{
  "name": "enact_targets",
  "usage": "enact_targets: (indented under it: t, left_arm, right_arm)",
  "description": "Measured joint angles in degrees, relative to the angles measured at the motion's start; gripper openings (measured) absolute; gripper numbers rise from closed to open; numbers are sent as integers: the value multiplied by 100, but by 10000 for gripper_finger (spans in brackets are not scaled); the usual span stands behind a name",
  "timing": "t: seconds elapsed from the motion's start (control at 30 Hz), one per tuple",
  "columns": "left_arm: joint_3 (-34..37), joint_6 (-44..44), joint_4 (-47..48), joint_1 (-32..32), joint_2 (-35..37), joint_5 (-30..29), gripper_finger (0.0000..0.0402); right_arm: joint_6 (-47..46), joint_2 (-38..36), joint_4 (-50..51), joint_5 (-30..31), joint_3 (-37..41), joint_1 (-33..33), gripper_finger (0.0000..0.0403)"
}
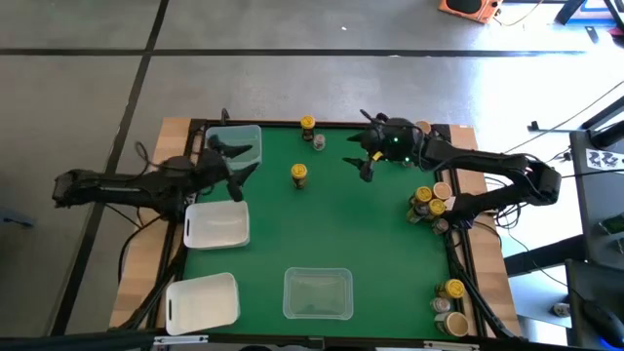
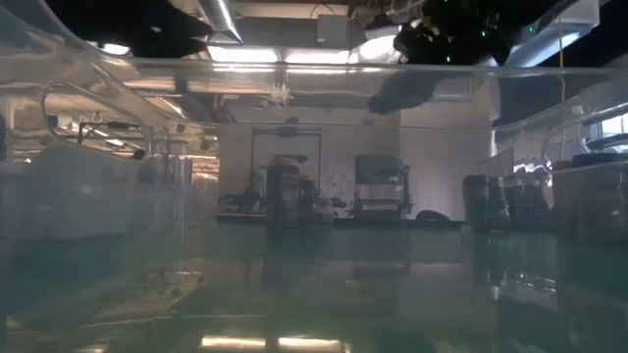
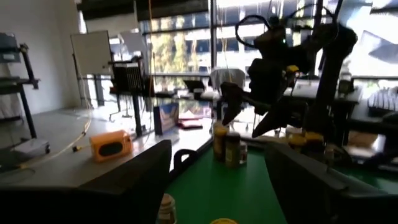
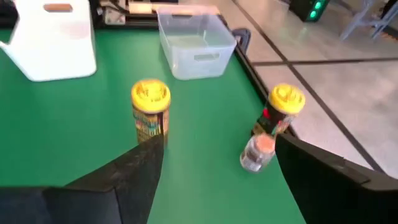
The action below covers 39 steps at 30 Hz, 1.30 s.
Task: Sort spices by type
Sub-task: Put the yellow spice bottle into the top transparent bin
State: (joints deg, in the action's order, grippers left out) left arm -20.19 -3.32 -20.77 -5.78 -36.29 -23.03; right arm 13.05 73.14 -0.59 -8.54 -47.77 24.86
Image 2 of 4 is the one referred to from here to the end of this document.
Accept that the round silver ceiling duct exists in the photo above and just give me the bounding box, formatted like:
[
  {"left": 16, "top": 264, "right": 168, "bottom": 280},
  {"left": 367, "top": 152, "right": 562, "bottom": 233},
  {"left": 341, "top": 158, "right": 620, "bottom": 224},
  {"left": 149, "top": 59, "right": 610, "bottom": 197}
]
[{"left": 195, "top": 0, "right": 245, "bottom": 45}]

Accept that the grey ceiling box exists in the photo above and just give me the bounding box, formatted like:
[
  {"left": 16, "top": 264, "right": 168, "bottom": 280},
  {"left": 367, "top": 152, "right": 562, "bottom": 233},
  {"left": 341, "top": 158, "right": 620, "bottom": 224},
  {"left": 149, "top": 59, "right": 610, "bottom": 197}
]
[{"left": 316, "top": 14, "right": 350, "bottom": 45}]

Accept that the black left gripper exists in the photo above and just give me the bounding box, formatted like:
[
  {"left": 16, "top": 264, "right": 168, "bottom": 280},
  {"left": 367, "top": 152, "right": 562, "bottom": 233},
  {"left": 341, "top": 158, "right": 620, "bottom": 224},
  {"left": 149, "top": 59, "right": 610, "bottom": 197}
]
[{"left": 130, "top": 9, "right": 213, "bottom": 59}]

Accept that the black rack machine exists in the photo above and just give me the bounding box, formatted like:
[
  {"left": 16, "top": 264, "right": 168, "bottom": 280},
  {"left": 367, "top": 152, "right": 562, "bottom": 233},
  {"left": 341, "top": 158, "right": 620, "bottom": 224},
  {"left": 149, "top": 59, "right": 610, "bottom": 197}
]
[{"left": 352, "top": 154, "right": 414, "bottom": 221}]

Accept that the large clear plastic bin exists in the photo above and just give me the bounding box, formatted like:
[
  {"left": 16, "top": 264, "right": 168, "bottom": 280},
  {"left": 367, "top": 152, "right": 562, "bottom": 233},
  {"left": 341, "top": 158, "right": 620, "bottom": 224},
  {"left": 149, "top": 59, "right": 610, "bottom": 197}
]
[{"left": 0, "top": 0, "right": 628, "bottom": 353}]

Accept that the white plastic bin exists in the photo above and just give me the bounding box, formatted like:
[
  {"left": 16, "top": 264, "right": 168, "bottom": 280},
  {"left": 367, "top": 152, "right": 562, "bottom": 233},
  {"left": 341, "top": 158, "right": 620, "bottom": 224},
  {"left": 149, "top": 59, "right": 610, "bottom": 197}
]
[{"left": 0, "top": 144, "right": 148, "bottom": 241}]

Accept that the rectangular silver ceiling duct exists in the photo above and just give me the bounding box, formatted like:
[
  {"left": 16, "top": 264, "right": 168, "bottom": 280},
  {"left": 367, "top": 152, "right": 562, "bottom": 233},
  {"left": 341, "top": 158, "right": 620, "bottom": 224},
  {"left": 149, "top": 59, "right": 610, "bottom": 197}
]
[{"left": 503, "top": 0, "right": 602, "bottom": 69}]

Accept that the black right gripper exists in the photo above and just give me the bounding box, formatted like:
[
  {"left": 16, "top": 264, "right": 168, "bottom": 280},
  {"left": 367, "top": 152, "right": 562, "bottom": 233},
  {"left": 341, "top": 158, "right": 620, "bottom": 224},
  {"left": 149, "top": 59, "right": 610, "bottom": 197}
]
[{"left": 368, "top": 0, "right": 516, "bottom": 117}]

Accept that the ceiling light panel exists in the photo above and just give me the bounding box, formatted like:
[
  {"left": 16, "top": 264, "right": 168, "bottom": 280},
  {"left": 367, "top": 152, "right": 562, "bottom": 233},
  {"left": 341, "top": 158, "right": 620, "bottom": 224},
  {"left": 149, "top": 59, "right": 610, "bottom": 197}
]
[{"left": 208, "top": 45, "right": 354, "bottom": 65}]

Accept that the yellow-lid spice jar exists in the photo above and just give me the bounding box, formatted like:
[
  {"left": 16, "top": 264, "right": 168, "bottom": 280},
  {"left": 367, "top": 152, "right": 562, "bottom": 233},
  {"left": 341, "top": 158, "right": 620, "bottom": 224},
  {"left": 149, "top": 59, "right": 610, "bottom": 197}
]
[{"left": 266, "top": 154, "right": 309, "bottom": 231}]

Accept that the black table frame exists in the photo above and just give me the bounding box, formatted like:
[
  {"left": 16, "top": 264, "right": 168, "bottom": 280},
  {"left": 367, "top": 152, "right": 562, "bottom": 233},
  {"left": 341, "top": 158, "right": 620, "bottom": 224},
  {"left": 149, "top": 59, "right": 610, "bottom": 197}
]
[{"left": 215, "top": 213, "right": 465, "bottom": 230}]

